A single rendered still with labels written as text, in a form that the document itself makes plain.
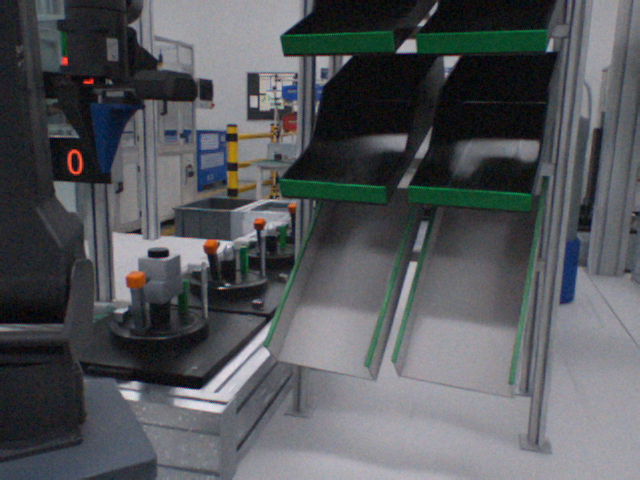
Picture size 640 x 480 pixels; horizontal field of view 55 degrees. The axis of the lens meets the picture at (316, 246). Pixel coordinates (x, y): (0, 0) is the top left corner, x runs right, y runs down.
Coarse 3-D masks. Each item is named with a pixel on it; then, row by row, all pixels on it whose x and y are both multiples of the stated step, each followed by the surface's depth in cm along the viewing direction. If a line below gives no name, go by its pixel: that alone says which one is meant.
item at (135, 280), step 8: (136, 272) 81; (144, 272) 81; (128, 280) 80; (136, 280) 80; (144, 280) 81; (136, 288) 80; (136, 296) 81; (144, 296) 82; (136, 304) 82; (144, 304) 82; (136, 312) 82; (144, 312) 83; (136, 320) 83; (144, 320) 83
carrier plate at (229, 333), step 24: (216, 312) 99; (96, 336) 87; (216, 336) 89; (240, 336) 89; (96, 360) 79; (120, 360) 79; (144, 360) 79; (168, 360) 80; (192, 360) 80; (216, 360) 80; (168, 384) 76; (192, 384) 75
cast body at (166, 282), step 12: (156, 252) 85; (168, 252) 86; (144, 264) 85; (156, 264) 85; (168, 264) 85; (156, 276) 85; (168, 276) 85; (180, 276) 89; (144, 288) 85; (156, 288) 84; (168, 288) 86; (180, 288) 89; (156, 300) 85; (168, 300) 86
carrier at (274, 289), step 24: (264, 240) 113; (192, 264) 123; (240, 264) 116; (264, 264) 114; (192, 288) 109; (216, 288) 106; (240, 288) 107; (264, 288) 111; (240, 312) 100; (264, 312) 100
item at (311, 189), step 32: (352, 64) 88; (384, 64) 88; (416, 64) 86; (320, 96) 80; (352, 96) 90; (384, 96) 91; (416, 96) 75; (320, 128) 81; (352, 128) 85; (384, 128) 84; (416, 128) 76; (320, 160) 79; (352, 160) 78; (384, 160) 76; (288, 192) 72; (320, 192) 71; (352, 192) 69; (384, 192) 67
